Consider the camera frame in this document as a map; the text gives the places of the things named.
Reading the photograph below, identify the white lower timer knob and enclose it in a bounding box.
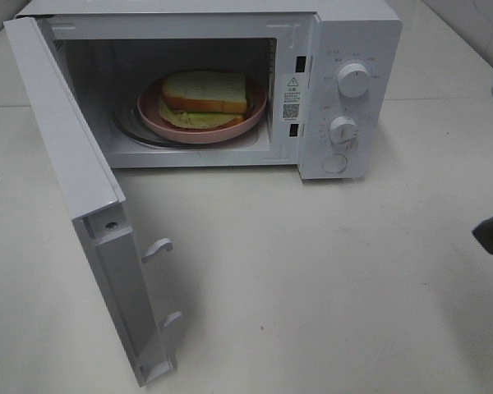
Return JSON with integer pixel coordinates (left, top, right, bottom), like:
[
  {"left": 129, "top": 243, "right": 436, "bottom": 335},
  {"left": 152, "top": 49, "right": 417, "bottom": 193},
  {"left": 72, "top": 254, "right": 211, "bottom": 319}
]
[{"left": 329, "top": 116, "right": 359, "bottom": 144}]

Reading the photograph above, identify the white upper microwave knob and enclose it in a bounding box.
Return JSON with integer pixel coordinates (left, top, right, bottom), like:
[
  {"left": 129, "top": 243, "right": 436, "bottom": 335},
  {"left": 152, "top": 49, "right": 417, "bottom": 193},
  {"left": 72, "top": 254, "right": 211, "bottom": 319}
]
[{"left": 337, "top": 62, "right": 371, "bottom": 99}]

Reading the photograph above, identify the white microwave door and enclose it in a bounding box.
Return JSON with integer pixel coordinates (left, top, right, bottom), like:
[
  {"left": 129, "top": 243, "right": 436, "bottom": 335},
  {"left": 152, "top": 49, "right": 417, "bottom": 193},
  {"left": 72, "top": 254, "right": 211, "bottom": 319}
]
[{"left": 4, "top": 17, "right": 183, "bottom": 386}]

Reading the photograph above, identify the sandwich with lettuce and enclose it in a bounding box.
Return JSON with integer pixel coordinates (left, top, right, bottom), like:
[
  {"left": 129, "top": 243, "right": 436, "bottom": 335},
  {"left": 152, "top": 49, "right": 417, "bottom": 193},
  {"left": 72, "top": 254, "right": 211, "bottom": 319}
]
[{"left": 158, "top": 71, "right": 249, "bottom": 130}]

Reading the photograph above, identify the pink round plate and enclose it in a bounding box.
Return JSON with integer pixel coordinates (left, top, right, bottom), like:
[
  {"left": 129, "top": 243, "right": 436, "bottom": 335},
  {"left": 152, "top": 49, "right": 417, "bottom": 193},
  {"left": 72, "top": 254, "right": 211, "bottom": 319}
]
[{"left": 136, "top": 78, "right": 268, "bottom": 144}]

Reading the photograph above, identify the white microwave oven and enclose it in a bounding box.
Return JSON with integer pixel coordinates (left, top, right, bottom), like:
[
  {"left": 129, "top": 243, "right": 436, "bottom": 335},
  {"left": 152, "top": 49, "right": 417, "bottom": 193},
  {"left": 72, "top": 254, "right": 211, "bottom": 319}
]
[{"left": 13, "top": 1, "right": 402, "bottom": 179}]

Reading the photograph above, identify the round door release button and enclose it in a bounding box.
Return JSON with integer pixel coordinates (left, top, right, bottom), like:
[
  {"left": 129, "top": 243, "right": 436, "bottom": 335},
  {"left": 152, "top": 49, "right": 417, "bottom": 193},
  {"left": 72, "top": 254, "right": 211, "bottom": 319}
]
[{"left": 322, "top": 153, "right": 348, "bottom": 174}]

